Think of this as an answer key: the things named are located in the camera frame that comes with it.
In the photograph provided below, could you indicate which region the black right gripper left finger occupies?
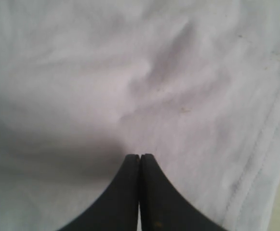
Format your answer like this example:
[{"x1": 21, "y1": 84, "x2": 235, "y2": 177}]
[{"x1": 60, "y1": 154, "x2": 140, "y2": 231}]

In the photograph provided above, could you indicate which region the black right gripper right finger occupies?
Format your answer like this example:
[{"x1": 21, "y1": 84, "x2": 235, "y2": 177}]
[{"x1": 139, "y1": 154, "x2": 224, "y2": 231}]

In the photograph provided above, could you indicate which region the white t-shirt red lettering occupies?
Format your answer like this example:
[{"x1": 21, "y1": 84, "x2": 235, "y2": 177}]
[{"x1": 0, "y1": 0, "x2": 280, "y2": 231}]

